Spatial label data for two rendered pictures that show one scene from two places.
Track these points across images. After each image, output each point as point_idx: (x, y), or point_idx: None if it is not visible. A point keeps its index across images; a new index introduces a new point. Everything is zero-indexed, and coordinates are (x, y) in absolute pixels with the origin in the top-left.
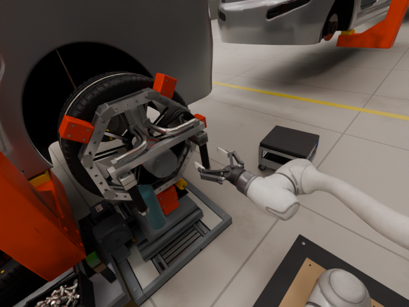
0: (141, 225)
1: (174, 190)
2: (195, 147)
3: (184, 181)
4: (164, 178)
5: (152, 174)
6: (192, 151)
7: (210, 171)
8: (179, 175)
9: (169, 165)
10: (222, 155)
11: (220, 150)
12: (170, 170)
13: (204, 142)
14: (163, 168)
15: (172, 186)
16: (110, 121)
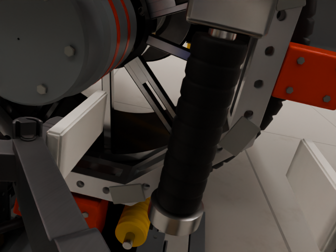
0: (22, 240)
1: (91, 222)
2: (240, 144)
3: (144, 226)
4: (95, 164)
5: (95, 140)
6: (221, 151)
7: (35, 178)
8: (132, 188)
9: (36, 57)
10: (300, 203)
11: (307, 160)
12: (33, 89)
13: (231, 11)
14: (4, 46)
15: (93, 203)
16: (143, 11)
